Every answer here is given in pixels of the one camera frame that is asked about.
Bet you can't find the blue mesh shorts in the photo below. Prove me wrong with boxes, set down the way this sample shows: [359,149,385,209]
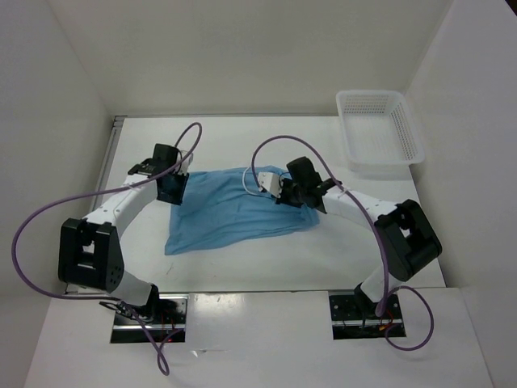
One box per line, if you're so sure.
[164,167,319,255]

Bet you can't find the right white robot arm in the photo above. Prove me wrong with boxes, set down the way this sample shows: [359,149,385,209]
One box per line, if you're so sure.
[258,157,443,318]

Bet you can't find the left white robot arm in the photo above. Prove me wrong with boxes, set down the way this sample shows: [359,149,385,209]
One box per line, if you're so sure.
[57,144,193,323]

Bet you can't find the white plastic basket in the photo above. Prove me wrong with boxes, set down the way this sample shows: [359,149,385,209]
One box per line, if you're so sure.
[335,90,425,173]

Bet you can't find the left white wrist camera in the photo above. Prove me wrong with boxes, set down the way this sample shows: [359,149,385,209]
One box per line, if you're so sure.
[174,150,193,175]

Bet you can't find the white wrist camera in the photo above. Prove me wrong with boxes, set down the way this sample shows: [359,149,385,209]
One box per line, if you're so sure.
[174,150,193,175]
[258,172,283,199]

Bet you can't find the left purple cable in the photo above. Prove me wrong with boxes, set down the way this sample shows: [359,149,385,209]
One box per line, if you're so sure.
[11,122,203,375]

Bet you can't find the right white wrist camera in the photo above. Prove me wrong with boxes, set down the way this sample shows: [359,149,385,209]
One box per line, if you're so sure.
[258,172,283,199]

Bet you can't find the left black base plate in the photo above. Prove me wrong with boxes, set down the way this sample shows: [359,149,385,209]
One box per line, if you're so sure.
[106,296,188,344]

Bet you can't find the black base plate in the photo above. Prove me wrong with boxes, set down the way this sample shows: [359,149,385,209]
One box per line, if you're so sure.
[106,296,188,344]
[328,290,406,340]

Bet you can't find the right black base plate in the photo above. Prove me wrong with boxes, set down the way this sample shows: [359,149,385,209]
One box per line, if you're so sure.
[328,290,406,340]

